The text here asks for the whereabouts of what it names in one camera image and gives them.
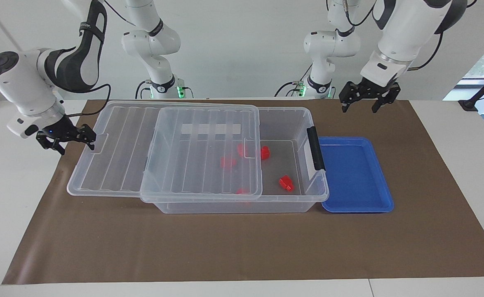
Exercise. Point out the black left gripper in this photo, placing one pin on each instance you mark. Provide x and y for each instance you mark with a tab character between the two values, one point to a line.
372	91

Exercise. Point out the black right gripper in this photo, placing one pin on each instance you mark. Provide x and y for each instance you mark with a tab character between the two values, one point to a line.
62	131

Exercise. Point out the clear ribbed plastic lid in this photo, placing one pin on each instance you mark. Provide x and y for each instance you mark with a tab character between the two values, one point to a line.
114	144

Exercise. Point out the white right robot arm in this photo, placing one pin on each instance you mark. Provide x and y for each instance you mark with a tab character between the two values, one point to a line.
19	86

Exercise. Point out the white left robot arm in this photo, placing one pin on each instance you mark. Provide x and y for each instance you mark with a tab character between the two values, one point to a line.
407	24

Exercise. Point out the blue plastic tray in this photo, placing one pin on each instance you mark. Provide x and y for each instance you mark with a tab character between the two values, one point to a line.
353	173

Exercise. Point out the clear plastic storage box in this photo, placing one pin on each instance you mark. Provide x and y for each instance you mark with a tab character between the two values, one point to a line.
266	206

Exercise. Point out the black angled stand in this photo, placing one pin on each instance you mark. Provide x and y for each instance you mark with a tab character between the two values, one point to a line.
468	104

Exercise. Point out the brown table mat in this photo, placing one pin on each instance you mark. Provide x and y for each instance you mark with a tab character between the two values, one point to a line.
102	239

